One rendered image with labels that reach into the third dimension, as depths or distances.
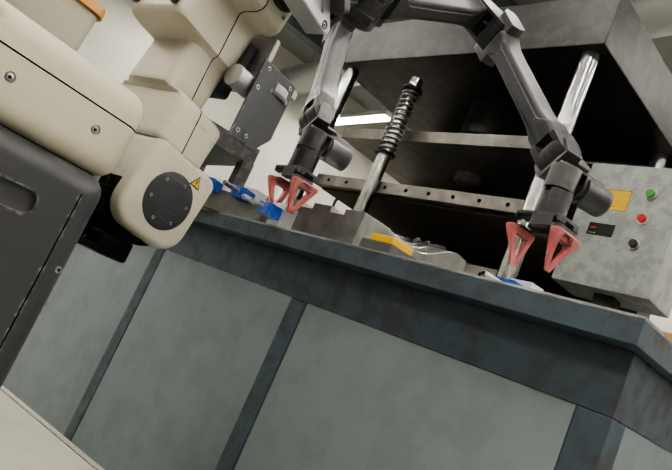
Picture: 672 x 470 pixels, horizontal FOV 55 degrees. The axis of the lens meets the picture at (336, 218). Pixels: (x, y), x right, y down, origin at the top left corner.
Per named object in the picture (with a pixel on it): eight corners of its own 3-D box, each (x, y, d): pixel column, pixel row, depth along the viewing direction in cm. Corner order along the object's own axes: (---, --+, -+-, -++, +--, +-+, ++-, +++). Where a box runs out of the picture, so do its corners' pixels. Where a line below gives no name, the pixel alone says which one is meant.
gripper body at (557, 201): (532, 233, 123) (545, 199, 124) (577, 238, 114) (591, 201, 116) (511, 218, 119) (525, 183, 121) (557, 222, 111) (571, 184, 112)
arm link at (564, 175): (547, 159, 121) (567, 154, 116) (574, 176, 123) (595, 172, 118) (534, 191, 120) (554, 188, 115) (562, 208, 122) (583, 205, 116)
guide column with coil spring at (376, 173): (286, 376, 238) (418, 76, 262) (278, 371, 242) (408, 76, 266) (297, 380, 241) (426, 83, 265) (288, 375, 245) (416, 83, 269)
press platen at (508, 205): (529, 214, 203) (534, 200, 204) (313, 182, 286) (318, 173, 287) (615, 295, 250) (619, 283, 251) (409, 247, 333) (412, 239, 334)
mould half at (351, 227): (348, 251, 131) (374, 192, 133) (274, 232, 150) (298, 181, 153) (473, 327, 162) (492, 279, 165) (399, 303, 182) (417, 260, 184)
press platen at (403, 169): (559, 150, 210) (564, 137, 211) (340, 137, 292) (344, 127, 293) (634, 236, 254) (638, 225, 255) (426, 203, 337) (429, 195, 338)
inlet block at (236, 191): (227, 194, 146) (237, 173, 147) (211, 189, 148) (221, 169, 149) (257, 215, 157) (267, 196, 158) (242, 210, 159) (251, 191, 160)
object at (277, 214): (242, 207, 135) (253, 184, 136) (231, 205, 138) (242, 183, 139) (288, 233, 142) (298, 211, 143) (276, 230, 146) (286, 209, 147)
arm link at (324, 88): (323, 27, 179) (346, 2, 172) (338, 39, 181) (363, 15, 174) (291, 131, 152) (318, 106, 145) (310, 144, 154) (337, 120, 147)
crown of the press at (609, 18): (566, 144, 193) (629, -23, 205) (303, 130, 291) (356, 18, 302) (657, 251, 247) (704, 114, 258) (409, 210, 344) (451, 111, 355)
